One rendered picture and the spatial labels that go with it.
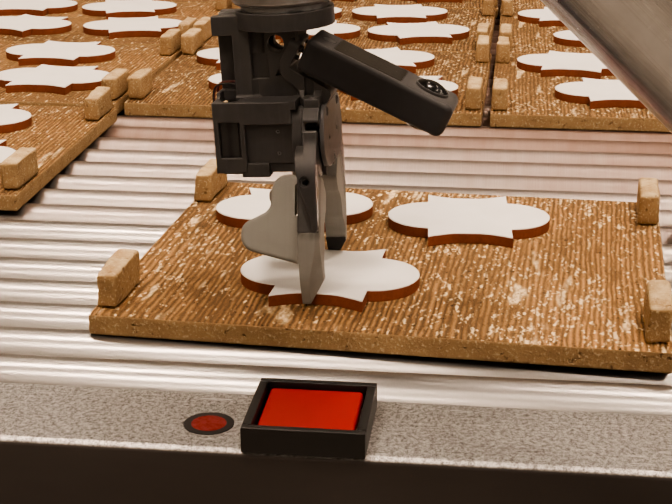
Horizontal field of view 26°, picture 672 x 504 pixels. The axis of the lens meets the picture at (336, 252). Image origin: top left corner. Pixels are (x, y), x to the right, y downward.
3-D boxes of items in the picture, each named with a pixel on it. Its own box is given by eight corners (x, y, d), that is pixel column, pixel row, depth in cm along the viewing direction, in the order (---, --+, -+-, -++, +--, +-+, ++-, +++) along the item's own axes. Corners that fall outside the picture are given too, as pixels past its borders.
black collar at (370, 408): (365, 460, 87) (365, 434, 86) (240, 453, 88) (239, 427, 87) (377, 406, 94) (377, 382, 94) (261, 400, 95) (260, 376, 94)
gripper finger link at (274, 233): (245, 303, 106) (248, 178, 107) (324, 304, 105) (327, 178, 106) (234, 300, 103) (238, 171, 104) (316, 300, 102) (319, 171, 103)
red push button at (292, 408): (353, 453, 88) (353, 432, 87) (255, 448, 89) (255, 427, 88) (363, 411, 94) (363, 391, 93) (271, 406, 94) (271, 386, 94)
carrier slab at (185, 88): (481, 127, 163) (482, 89, 161) (124, 115, 168) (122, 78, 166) (491, 64, 196) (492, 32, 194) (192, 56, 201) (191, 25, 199)
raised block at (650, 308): (672, 347, 98) (675, 308, 97) (644, 345, 99) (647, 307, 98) (669, 315, 104) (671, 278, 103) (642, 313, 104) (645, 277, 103)
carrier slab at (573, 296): (672, 375, 98) (674, 353, 97) (88, 335, 104) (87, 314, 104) (656, 219, 130) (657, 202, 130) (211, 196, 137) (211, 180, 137)
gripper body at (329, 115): (241, 157, 112) (229, 0, 109) (351, 155, 111) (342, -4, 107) (216, 184, 105) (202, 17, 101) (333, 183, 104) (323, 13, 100)
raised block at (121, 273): (117, 310, 105) (115, 273, 104) (93, 308, 105) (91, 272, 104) (142, 282, 110) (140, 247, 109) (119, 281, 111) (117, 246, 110)
